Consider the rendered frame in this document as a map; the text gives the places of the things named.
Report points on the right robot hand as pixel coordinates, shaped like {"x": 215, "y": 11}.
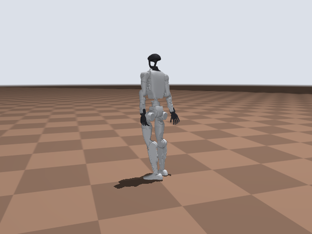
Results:
{"x": 174, "y": 116}

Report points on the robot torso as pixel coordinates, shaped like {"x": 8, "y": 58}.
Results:
{"x": 155, "y": 90}

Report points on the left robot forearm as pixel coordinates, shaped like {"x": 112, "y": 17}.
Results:
{"x": 142, "y": 101}

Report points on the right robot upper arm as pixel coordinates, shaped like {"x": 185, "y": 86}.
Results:
{"x": 167, "y": 87}

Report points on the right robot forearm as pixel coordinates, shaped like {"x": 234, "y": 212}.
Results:
{"x": 169, "y": 102}

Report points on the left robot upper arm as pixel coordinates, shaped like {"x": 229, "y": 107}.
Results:
{"x": 144, "y": 79}

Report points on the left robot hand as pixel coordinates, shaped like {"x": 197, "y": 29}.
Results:
{"x": 143, "y": 118}

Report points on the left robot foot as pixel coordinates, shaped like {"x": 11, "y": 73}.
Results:
{"x": 152, "y": 176}

